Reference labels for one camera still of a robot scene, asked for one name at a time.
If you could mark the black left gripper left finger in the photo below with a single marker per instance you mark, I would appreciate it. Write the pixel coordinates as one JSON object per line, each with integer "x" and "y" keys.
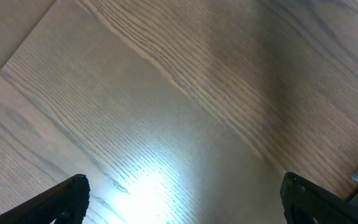
{"x": 67, "y": 202}

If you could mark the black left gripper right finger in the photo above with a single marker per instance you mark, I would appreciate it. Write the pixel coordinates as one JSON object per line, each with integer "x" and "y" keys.
{"x": 305, "y": 202}

